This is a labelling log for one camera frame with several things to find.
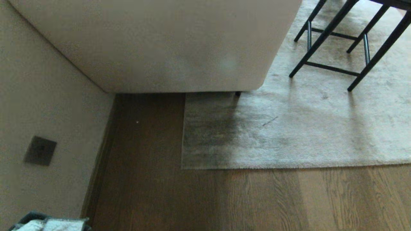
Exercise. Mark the light grey shaggy rug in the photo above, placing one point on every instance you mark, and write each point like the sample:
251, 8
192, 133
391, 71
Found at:
305, 128

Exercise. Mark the beige upholstered sofa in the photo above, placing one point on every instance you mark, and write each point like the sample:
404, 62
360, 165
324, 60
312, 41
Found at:
160, 45

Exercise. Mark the dark bin with cloths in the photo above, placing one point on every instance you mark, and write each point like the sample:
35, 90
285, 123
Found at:
48, 224

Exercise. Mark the black metal frame table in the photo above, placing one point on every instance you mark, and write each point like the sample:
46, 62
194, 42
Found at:
334, 29

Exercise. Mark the dark square wall socket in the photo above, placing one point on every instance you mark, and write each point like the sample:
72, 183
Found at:
40, 150

